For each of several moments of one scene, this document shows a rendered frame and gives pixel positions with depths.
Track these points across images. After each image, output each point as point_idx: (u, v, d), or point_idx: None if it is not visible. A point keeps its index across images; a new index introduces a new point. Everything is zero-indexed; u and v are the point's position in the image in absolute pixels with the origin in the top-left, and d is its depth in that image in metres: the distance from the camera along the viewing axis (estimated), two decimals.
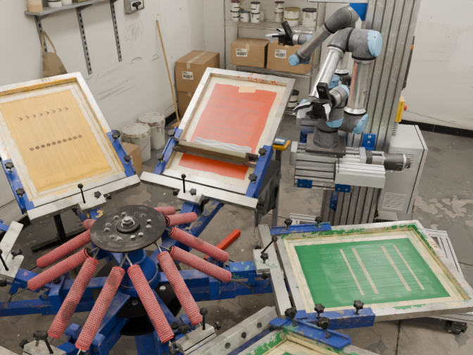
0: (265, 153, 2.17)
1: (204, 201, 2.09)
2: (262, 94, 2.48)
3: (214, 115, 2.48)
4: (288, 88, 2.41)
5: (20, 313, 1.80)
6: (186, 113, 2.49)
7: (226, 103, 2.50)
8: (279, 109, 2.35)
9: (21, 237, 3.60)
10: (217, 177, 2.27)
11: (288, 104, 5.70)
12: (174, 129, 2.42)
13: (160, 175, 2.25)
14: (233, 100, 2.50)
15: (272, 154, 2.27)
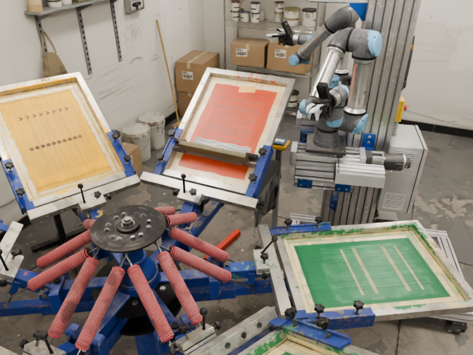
0: (265, 153, 2.17)
1: (204, 201, 2.09)
2: (262, 94, 2.48)
3: (214, 115, 2.48)
4: (288, 88, 2.41)
5: (20, 313, 1.80)
6: (186, 113, 2.49)
7: (226, 103, 2.50)
8: (279, 109, 2.35)
9: (21, 237, 3.60)
10: (217, 177, 2.27)
11: (288, 104, 5.70)
12: (174, 129, 2.42)
13: (160, 175, 2.25)
14: (233, 100, 2.50)
15: (272, 154, 2.27)
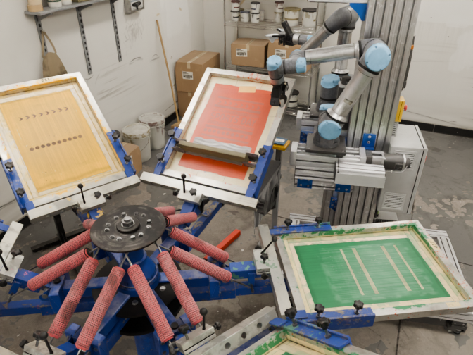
0: (265, 153, 2.17)
1: (204, 201, 2.09)
2: (262, 94, 2.48)
3: (214, 115, 2.48)
4: (288, 88, 2.41)
5: (20, 313, 1.80)
6: (186, 113, 2.49)
7: (226, 103, 2.50)
8: (279, 109, 2.35)
9: (21, 237, 3.60)
10: (217, 177, 2.27)
11: (288, 104, 5.70)
12: (174, 129, 2.42)
13: (160, 175, 2.25)
14: (233, 100, 2.50)
15: (272, 154, 2.27)
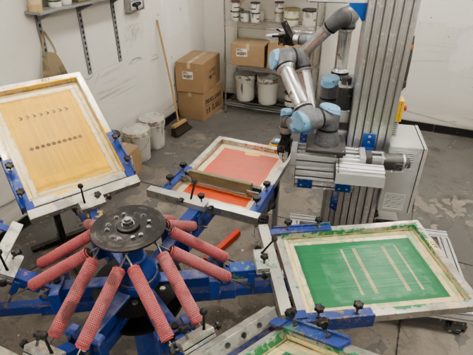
0: (269, 186, 2.38)
1: (209, 208, 2.17)
2: (265, 158, 2.83)
3: (221, 165, 2.75)
4: (289, 155, 2.79)
5: (20, 313, 1.80)
6: (196, 159, 2.75)
7: (233, 160, 2.81)
8: (281, 165, 2.67)
9: (21, 237, 3.60)
10: None
11: (288, 104, 5.70)
12: (185, 165, 2.64)
13: (167, 189, 2.36)
14: (239, 158, 2.83)
15: (272, 194, 2.47)
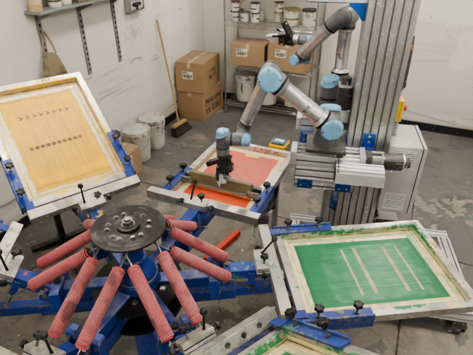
0: (269, 187, 2.39)
1: (209, 208, 2.17)
2: (265, 159, 2.84)
3: None
4: (289, 157, 2.80)
5: (20, 313, 1.80)
6: (196, 160, 2.76)
7: (233, 161, 2.81)
8: (281, 167, 2.68)
9: (21, 237, 3.60)
10: None
11: (288, 104, 5.70)
12: (185, 166, 2.65)
13: (167, 189, 2.36)
14: (239, 160, 2.83)
15: (272, 195, 2.47)
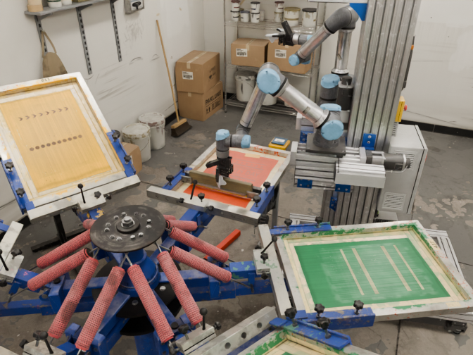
0: (269, 187, 2.39)
1: (209, 208, 2.17)
2: (265, 159, 2.84)
3: None
4: (289, 157, 2.80)
5: (20, 313, 1.80)
6: (196, 160, 2.76)
7: (233, 161, 2.81)
8: (281, 167, 2.68)
9: (21, 237, 3.60)
10: None
11: (288, 104, 5.70)
12: (185, 166, 2.65)
13: (167, 189, 2.36)
14: (239, 160, 2.83)
15: (272, 195, 2.47)
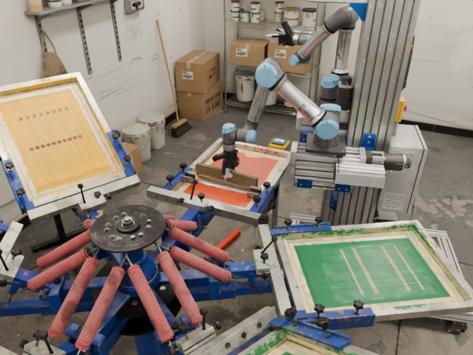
0: (269, 187, 2.39)
1: (209, 208, 2.17)
2: (265, 159, 2.84)
3: (221, 166, 2.76)
4: (289, 157, 2.80)
5: (20, 313, 1.80)
6: (196, 160, 2.76)
7: None
8: (281, 167, 2.68)
9: (21, 237, 3.60)
10: None
11: (288, 104, 5.70)
12: (185, 166, 2.65)
13: (167, 189, 2.36)
14: (239, 160, 2.83)
15: (272, 195, 2.47)
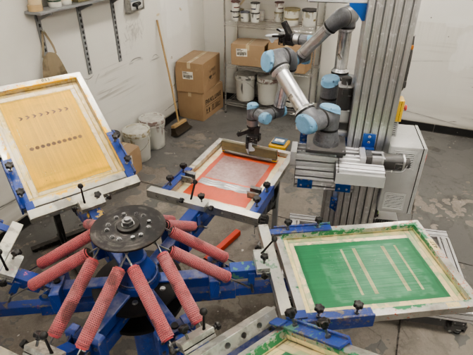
0: (269, 187, 2.39)
1: (209, 208, 2.17)
2: (265, 160, 2.84)
3: None
4: (289, 157, 2.80)
5: (20, 313, 1.80)
6: (196, 160, 2.76)
7: None
8: (281, 167, 2.68)
9: (21, 237, 3.60)
10: None
11: (288, 104, 5.70)
12: (185, 166, 2.65)
13: (167, 189, 2.36)
14: None
15: (272, 195, 2.47)
